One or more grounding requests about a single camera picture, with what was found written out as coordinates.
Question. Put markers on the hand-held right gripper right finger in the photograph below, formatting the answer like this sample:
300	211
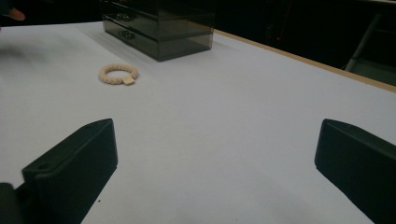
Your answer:
358	161

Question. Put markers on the smoky clear acrylic drawer box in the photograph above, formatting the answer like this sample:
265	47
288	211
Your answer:
174	34

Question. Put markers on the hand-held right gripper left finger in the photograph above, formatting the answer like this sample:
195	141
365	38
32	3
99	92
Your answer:
71	168

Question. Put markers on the grey metal stand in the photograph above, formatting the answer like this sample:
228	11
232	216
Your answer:
367	46

